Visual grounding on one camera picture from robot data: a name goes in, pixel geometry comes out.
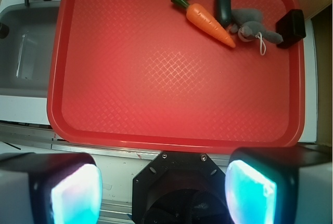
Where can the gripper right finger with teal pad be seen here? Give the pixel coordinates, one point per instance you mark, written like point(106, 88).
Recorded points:
point(280, 185)

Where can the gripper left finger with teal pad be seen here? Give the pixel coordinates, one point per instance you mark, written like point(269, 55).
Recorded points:
point(50, 188)

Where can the black box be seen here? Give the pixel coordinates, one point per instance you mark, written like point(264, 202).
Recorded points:
point(291, 27)

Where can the grey toy sink basin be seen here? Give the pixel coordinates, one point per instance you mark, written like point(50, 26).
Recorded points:
point(26, 52)

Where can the red plastic tray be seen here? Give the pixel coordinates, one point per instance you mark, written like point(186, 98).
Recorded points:
point(138, 74)

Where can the grey plush mouse toy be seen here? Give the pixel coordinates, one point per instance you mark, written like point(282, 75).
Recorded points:
point(247, 24)

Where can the orange toy carrot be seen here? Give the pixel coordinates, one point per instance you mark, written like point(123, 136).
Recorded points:
point(203, 20)

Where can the dark green toy cucumber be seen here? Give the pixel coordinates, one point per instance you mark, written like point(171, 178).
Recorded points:
point(223, 12)

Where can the black octagonal mount plate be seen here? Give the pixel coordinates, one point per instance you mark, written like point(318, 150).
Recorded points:
point(179, 187)

